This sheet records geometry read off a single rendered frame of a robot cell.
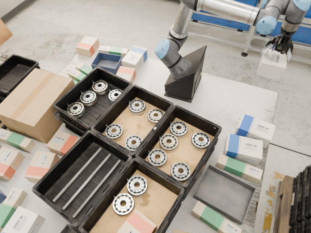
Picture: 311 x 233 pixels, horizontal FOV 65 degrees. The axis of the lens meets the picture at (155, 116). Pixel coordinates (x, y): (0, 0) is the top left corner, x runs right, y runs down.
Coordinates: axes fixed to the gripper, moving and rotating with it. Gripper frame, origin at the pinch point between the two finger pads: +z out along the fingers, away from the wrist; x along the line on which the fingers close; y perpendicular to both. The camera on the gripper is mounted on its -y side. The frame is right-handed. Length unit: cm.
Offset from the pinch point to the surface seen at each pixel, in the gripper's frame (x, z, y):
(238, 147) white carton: -2, 32, 42
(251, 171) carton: 8, 35, 53
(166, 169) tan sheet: -35, 28, 72
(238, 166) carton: 0, 35, 52
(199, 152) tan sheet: -22, 28, 56
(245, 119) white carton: -2.4, 32.4, 21.1
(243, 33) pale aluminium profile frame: -23, 82, -138
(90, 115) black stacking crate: -91, 29, 58
